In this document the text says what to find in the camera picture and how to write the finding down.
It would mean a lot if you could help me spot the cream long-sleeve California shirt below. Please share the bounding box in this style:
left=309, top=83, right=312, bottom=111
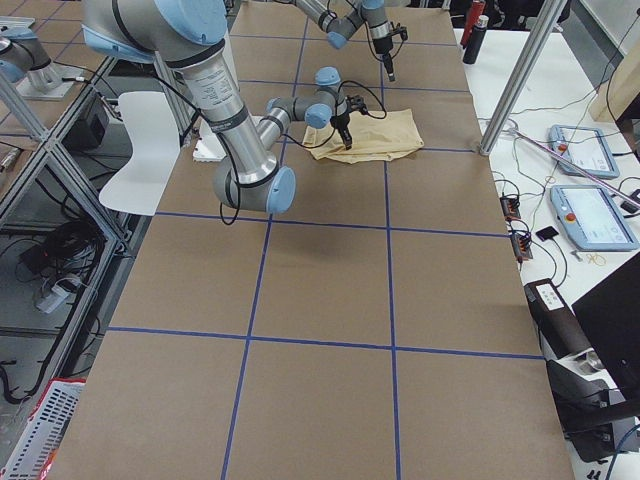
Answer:
left=303, top=109, right=424, bottom=164

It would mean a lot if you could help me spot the black water bottle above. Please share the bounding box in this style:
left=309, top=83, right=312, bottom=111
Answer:
left=462, top=15, right=489, bottom=65

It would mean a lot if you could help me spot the black floor power box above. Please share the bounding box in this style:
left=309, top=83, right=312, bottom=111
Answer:
left=62, top=97, right=109, bottom=150

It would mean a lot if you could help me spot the black box with label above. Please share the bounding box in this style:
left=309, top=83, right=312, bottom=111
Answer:
left=524, top=279, right=591, bottom=358

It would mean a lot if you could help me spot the lower teach pendant tablet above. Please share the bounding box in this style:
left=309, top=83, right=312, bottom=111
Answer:
left=550, top=185, right=639, bottom=252

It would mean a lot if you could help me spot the black monitor on stand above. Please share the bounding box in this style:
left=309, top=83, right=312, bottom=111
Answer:
left=546, top=256, right=639, bottom=462

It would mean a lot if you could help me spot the reacher grabber stick tool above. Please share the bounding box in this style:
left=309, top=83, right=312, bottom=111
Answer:
left=507, top=127, right=640, bottom=209

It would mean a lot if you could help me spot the red water bottle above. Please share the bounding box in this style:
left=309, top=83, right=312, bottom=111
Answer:
left=460, top=0, right=485, bottom=49

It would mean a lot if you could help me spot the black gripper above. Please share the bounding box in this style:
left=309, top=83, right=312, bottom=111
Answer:
left=373, top=36, right=396, bottom=82
left=331, top=113, right=353, bottom=150

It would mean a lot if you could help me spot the orange relay board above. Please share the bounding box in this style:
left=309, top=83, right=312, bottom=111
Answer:
left=500, top=196, right=521, bottom=221
left=510, top=231, right=533, bottom=264

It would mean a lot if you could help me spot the upper orange relay board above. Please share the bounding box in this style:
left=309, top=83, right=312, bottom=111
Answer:
left=500, top=196, right=521, bottom=221

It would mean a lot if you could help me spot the white perforated plastic basket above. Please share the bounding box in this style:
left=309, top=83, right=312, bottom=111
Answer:
left=1, top=378, right=86, bottom=479

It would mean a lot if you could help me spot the teach pendant tablet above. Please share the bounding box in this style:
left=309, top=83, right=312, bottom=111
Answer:
left=550, top=185, right=639, bottom=252
left=548, top=124, right=620, bottom=179

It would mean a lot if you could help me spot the upper teach pendant tablet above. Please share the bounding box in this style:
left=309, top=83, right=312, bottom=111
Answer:
left=548, top=124, right=620, bottom=179

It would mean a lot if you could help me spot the aluminium frame post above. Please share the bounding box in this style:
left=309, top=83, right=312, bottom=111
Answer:
left=478, top=0, right=566, bottom=156

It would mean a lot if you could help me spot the lower orange relay board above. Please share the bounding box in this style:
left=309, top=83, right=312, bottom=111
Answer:
left=510, top=231, right=533, bottom=264

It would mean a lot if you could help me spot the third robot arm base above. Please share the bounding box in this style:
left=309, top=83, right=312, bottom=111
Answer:
left=1, top=25, right=85, bottom=101

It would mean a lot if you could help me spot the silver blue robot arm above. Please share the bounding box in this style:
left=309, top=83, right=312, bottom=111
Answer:
left=288, top=0, right=408, bottom=82
left=83, top=0, right=365, bottom=214

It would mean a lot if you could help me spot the white plastic chair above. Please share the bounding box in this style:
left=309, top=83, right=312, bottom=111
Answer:
left=99, top=91, right=180, bottom=216

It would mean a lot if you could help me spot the small black square pad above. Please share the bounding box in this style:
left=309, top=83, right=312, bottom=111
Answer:
left=535, top=226, right=559, bottom=242

